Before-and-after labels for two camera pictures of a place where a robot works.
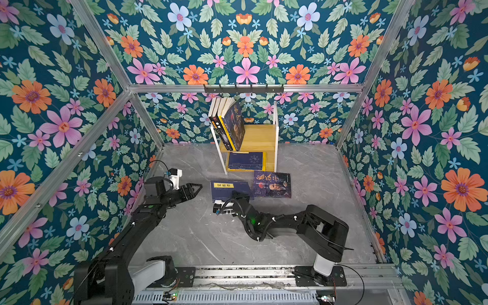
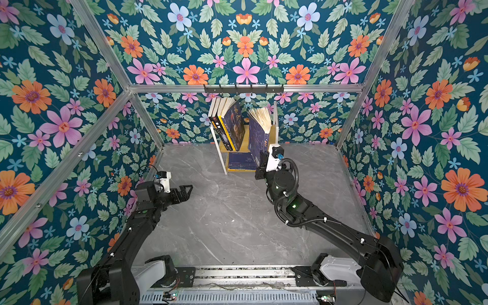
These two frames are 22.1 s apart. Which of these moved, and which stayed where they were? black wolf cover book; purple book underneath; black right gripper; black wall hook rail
Moved: black right gripper; purple book underneath
Stayed: black wall hook rail; black wolf cover book
